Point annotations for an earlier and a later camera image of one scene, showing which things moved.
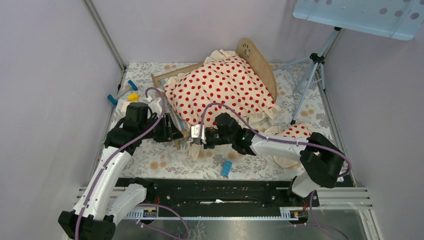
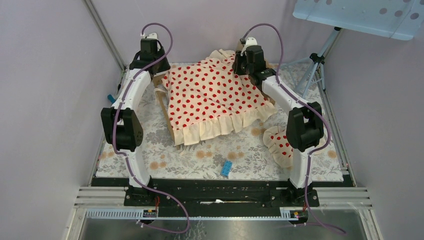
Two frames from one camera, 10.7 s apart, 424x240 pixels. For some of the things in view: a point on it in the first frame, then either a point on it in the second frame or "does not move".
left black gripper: (169, 131) -> (164, 66)
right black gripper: (207, 145) -> (236, 69)
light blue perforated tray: (399, 19) does not move
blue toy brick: (226, 168) does not move
